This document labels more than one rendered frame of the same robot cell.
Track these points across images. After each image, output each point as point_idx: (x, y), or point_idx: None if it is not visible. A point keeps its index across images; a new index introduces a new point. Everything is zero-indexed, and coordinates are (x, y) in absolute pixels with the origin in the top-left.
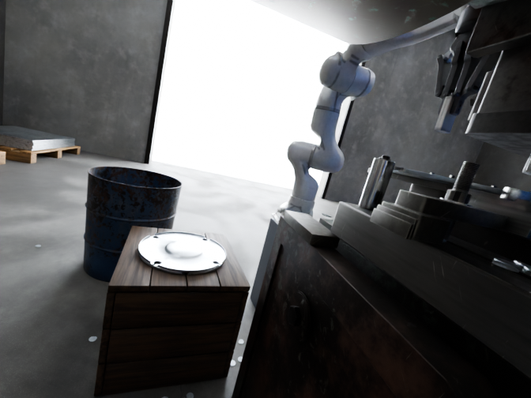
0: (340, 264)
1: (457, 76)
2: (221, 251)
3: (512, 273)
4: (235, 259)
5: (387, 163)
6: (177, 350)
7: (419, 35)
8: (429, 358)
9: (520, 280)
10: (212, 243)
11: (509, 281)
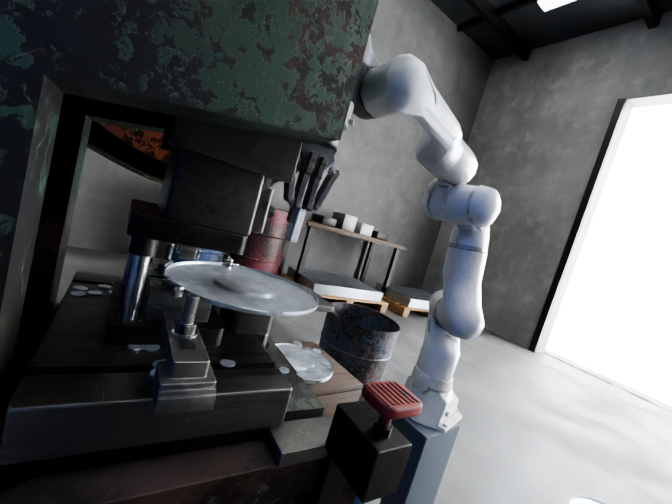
0: None
1: (309, 187)
2: (317, 379)
3: (110, 281)
4: (315, 390)
5: (219, 258)
6: None
7: (431, 139)
8: None
9: (103, 278)
10: (326, 374)
11: (101, 274)
